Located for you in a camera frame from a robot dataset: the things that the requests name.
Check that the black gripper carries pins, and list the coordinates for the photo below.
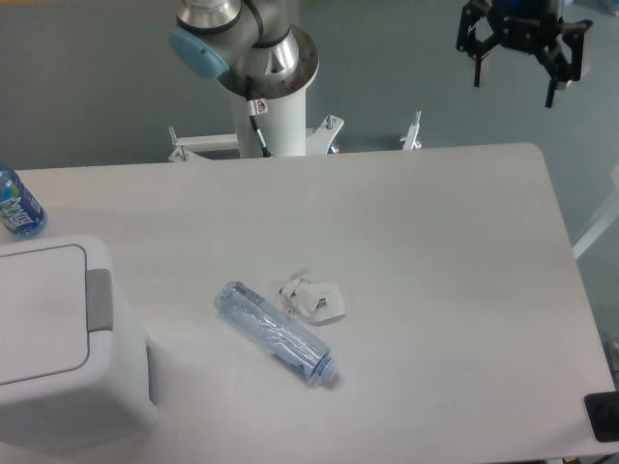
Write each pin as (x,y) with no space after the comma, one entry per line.
(531,27)

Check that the grey trash can push button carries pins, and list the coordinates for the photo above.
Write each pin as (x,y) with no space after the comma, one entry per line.
(99,300)

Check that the white trash can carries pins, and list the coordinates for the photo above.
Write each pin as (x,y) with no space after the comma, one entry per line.
(61,386)

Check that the white stand foot right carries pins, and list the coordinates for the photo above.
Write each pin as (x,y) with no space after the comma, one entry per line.
(412,141)

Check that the crumpled white paper carton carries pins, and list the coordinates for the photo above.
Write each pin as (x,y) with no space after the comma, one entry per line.
(316,302)

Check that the empty clear plastic bottle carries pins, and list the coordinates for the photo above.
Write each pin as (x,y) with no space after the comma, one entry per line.
(257,318)

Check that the black device at table edge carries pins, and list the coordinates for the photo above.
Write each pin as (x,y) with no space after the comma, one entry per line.
(602,410)

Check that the blue labelled drink bottle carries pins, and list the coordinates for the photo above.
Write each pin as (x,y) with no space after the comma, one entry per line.
(21,213)

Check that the white frame bar right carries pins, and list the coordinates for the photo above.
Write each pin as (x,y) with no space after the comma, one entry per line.
(604,216)

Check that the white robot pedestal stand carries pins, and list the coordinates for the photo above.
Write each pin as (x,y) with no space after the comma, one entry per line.
(266,127)

